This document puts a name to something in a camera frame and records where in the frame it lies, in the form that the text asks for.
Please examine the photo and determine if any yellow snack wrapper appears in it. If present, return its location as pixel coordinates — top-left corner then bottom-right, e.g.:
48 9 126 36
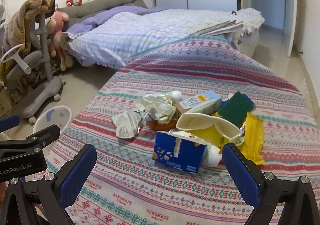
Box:
238 112 265 165

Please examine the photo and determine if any yellow crushed paper cup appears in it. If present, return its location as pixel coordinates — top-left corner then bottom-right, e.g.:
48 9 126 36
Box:
176 113 245 148

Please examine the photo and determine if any blue snack box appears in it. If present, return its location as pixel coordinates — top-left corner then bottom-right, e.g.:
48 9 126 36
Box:
152 131 208 174

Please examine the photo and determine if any light blue milk carton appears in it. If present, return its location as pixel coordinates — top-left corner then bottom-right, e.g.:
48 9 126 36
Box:
179 90 222 114

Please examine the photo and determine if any white paper wrapper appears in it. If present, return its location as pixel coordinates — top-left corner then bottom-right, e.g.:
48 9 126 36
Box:
112 109 142 139

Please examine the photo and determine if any orange peel scrap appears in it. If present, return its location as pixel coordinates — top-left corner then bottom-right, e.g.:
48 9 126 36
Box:
148 120 177 132

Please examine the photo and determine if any pale green paper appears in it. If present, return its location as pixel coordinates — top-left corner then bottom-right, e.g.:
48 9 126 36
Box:
136 93 176 124

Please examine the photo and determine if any white trash bin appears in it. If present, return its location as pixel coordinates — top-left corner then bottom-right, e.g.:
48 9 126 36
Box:
33 105 73 134

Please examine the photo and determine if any patterned striped tablecloth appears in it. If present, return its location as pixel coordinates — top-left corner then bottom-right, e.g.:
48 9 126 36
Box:
32 34 320 225

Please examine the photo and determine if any green yellow scrub sponge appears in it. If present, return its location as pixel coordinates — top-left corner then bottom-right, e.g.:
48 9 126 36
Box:
215 92 255 127

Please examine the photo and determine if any brown fuzzy blanket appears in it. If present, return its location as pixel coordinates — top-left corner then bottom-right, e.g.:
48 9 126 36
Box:
1 0 55 81

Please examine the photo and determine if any pink plush monkey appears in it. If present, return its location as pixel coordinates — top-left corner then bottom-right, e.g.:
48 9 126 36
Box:
46 11 73 72

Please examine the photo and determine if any grey bed headboard cushion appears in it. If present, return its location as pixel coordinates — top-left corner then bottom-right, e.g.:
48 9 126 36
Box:
57 0 147 18

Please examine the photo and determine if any purple bed sheet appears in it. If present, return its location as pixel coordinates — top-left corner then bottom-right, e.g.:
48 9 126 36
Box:
66 5 166 35

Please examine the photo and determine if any blue checked quilt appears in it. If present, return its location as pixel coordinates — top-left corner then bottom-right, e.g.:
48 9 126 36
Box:
60 8 265 69

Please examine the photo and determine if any red white plush toy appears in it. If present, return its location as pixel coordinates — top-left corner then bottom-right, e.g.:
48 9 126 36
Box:
66 0 82 7

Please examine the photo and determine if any white door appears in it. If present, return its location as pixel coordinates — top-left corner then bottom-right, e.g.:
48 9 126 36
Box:
283 0 298 57

